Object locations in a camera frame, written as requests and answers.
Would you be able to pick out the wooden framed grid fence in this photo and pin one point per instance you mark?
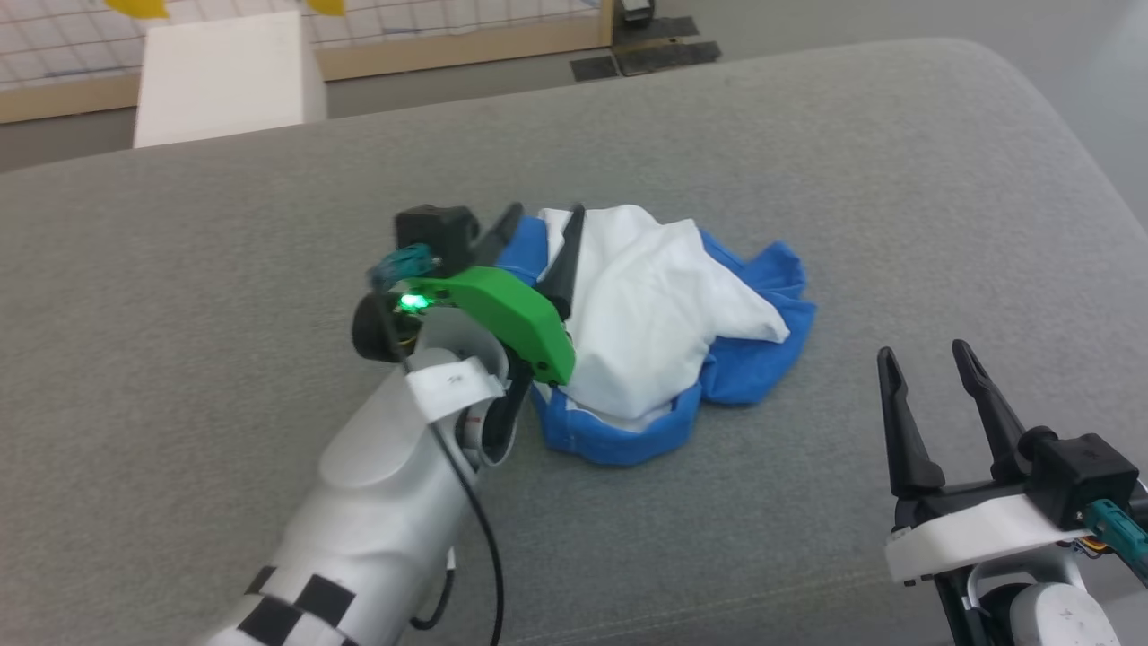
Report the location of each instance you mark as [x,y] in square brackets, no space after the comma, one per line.
[448,49]

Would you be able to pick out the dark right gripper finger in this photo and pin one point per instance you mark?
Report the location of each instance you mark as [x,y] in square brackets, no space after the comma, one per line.
[906,431]
[991,413]

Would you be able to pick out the large black floor mat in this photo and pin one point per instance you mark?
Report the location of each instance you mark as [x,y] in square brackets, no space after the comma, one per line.
[668,56]

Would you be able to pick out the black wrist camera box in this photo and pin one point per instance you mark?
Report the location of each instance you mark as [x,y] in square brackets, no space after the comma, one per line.
[1081,475]
[439,231]

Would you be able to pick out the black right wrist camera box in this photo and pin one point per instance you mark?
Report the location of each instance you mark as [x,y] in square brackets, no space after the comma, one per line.
[1081,475]

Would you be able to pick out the black floor device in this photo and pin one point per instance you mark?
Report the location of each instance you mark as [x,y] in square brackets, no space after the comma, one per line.
[637,7]

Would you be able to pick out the white and blue t-shirt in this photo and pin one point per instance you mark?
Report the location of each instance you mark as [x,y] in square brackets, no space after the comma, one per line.
[646,305]

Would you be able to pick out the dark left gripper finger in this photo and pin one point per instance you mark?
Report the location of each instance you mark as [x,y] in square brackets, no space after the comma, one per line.
[498,242]
[565,269]

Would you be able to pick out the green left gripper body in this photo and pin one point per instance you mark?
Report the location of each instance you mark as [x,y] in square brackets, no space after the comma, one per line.
[511,309]

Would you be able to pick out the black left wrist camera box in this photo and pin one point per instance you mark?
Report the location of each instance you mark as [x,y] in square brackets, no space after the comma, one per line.
[439,231]

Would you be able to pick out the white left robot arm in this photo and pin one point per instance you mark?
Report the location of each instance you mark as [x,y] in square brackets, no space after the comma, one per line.
[377,520]

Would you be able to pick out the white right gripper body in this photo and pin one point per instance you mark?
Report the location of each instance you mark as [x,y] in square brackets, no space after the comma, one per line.
[969,534]

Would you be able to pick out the yellow object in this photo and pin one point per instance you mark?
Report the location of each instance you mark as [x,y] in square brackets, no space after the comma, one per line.
[325,5]
[139,7]

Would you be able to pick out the white box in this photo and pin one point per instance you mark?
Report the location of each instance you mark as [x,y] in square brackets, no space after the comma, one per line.
[224,81]

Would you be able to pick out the small black floor mat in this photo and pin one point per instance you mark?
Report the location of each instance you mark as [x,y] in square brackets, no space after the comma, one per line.
[595,69]

